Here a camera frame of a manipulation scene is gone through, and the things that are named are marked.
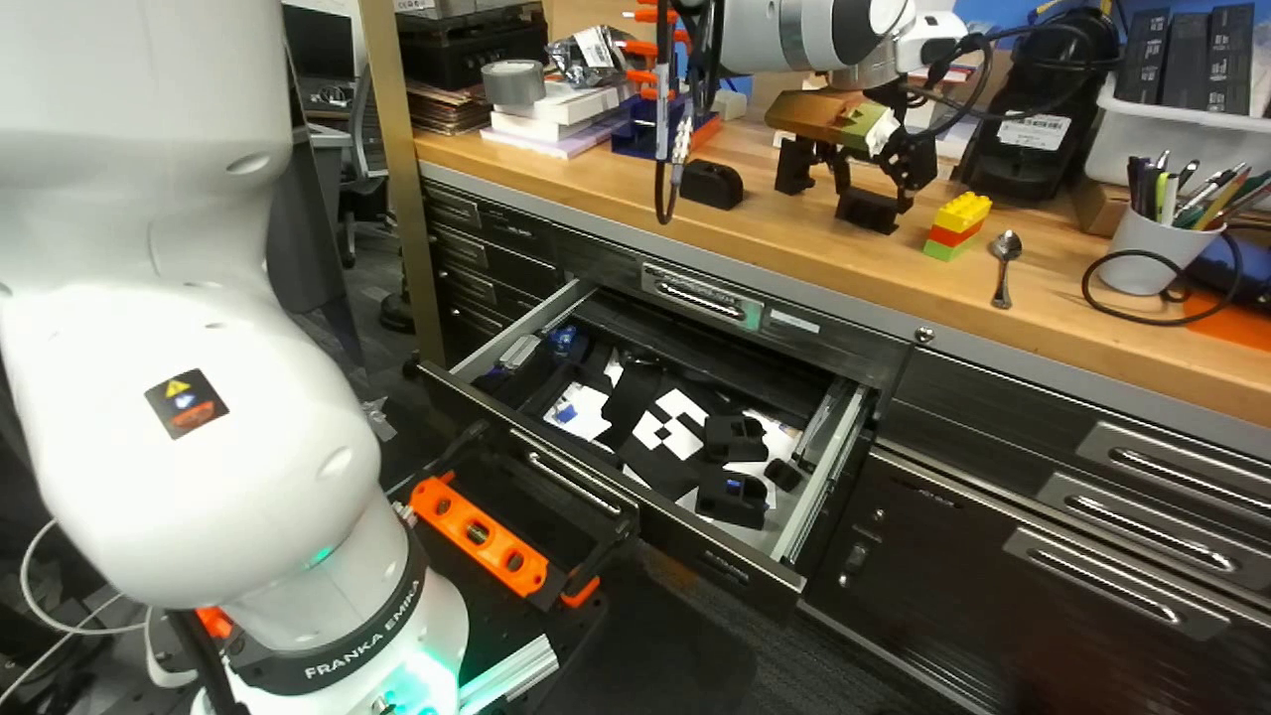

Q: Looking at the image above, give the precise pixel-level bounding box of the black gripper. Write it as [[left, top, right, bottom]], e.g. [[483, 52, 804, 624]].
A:
[[825, 104, 949, 202]]

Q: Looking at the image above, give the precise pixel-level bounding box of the black printed mount block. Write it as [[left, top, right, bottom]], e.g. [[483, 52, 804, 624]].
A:
[[832, 185, 917, 238]]

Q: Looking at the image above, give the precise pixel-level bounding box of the black tall slotted block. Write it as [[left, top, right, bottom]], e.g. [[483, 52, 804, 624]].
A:
[[770, 132, 825, 201]]

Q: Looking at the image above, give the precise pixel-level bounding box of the black square tube block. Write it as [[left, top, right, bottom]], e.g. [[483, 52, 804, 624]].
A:
[[676, 156, 746, 216]]

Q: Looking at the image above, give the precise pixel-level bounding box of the grey metal tool drawer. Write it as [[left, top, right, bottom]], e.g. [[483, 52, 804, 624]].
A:
[[416, 271, 880, 599]]

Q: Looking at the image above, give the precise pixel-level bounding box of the black shallow drawer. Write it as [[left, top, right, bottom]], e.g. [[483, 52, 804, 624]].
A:
[[382, 430, 653, 630]]

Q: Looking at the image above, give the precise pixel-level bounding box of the metal spoon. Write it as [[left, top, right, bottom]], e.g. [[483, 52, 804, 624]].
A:
[[987, 226, 1029, 316]]

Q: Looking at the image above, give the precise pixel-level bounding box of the black device with white label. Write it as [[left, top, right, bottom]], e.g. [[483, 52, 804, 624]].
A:
[[953, 3, 1130, 207]]

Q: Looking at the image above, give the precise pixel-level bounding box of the blue hex key stand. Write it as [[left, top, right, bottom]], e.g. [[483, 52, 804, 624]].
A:
[[608, 91, 729, 166]]

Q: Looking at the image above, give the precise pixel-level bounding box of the black marker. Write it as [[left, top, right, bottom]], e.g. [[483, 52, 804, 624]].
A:
[[1123, 152, 1151, 219]]

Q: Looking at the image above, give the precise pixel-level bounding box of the white pen cup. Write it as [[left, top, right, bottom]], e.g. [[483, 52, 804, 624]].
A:
[[1100, 202, 1227, 303]]

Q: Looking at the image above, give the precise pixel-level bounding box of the black rectangular box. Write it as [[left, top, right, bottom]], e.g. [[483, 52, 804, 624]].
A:
[[1163, 9, 1217, 112], [1203, 0, 1262, 116], [1115, 9, 1172, 108]]

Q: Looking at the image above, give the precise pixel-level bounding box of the green pen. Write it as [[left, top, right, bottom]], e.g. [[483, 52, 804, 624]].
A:
[[1147, 156, 1183, 226]]

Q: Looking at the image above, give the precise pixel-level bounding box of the white plastic bin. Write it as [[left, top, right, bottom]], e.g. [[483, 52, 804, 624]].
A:
[[1081, 71, 1271, 190]]

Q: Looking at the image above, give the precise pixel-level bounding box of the black hollow printed block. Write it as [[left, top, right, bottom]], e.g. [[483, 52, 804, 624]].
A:
[[696, 469, 775, 533], [700, 408, 775, 469]]

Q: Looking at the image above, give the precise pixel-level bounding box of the silver plastic bag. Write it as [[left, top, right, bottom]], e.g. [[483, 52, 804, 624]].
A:
[[543, 24, 633, 95]]

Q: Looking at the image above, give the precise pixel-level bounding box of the small black round part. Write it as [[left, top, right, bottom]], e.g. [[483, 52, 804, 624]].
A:
[[762, 455, 812, 498]]

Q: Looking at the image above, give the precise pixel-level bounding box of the white paper stack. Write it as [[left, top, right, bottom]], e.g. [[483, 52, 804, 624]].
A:
[[483, 83, 637, 166]]

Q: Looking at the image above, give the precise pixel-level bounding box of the cup of pens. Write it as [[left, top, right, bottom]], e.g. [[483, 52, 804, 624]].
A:
[[1176, 158, 1257, 231]]

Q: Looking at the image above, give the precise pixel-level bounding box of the black white fiducial tag board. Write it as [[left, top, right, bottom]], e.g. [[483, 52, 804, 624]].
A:
[[612, 377, 729, 506]]

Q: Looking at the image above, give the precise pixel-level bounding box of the small blue part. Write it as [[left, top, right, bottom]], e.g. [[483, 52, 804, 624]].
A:
[[543, 324, 598, 366]]

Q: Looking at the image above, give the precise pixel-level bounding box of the orange flat pad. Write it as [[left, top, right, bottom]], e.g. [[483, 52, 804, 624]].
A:
[[1183, 297, 1271, 358]]

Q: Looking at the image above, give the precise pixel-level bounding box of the black equipment case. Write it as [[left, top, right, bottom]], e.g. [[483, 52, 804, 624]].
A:
[[395, 3, 551, 89]]

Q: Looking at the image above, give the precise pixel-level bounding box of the stack of dark boards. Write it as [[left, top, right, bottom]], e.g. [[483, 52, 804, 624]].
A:
[[407, 75, 497, 137]]

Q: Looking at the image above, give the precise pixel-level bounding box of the clear acrylic plate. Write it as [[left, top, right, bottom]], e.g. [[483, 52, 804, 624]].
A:
[[455, 634, 570, 715]]

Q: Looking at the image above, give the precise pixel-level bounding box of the orange round button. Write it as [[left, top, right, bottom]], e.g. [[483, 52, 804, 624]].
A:
[[191, 599, 240, 647]]

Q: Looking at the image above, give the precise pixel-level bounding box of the blue wall board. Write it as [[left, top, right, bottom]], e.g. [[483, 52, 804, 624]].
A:
[[949, 0, 1130, 43]]

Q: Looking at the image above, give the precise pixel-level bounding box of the black drawer steel handle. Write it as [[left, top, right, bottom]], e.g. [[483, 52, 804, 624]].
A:
[[925, 353, 1271, 521], [428, 216, 571, 303], [570, 243, 922, 393], [859, 460, 1271, 653], [880, 435, 1271, 587], [423, 175, 600, 263]]

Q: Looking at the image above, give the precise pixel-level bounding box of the black cable loop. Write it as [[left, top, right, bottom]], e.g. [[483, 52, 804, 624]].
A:
[[1077, 231, 1249, 332]]

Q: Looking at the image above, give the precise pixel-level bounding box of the black flat textured bracket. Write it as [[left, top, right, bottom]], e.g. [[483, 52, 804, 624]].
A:
[[600, 362, 673, 449]]

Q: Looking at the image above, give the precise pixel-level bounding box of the grey duct tape roll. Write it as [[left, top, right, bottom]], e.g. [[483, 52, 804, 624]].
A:
[[477, 56, 551, 116]]

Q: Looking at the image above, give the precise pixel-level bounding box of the wooden post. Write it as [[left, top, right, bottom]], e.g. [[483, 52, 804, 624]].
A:
[[355, 0, 455, 374]]

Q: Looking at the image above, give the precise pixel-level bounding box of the white floor cable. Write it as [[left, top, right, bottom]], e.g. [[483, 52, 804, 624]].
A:
[[13, 513, 153, 643]]

